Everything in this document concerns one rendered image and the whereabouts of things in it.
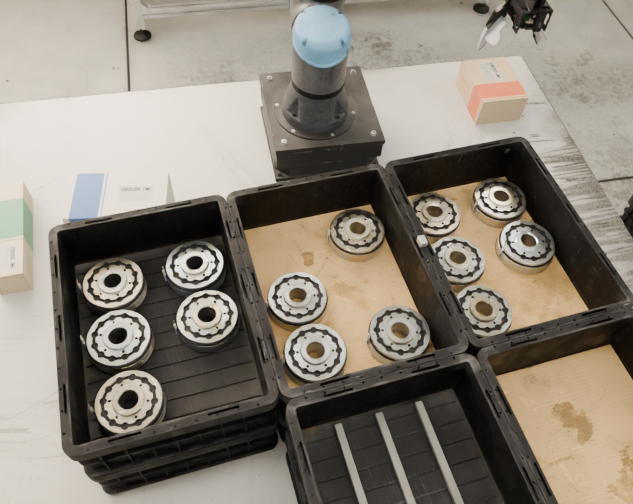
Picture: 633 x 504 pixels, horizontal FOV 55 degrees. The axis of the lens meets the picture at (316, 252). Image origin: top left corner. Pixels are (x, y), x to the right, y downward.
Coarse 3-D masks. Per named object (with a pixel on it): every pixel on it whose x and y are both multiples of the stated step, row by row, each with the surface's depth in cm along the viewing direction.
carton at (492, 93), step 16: (464, 64) 156; (480, 64) 156; (496, 64) 156; (464, 80) 156; (480, 80) 152; (496, 80) 153; (512, 80) 153; (464, 96) 158; (480, 96) 149; (496, 96) 149; (512, 96) 149; (480, 112) 150; (496, 112) 151; (512, 112) 153
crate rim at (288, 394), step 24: (360, 168) 112; (384, 168) 113; (240, 192) 108; (264, 192) 108; (240, 240) 102; (432, 288) 99; (264, 312) 94; (264, 336) 92; (456, 336) 93; (408, 360) 91; (432, 360) 91; (312, 384) 88; (336, 384) 88
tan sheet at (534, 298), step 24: (432, 192) 123; (456, 192) 123; (528, 216) 121; (480, 240) 117; (552, 264) 114; (504, 288) 111; (528, 288) 111; (552, 288) 111; (480, 312) 107; (528, 312) 108; (552, 312) 108; (576, 312) 108
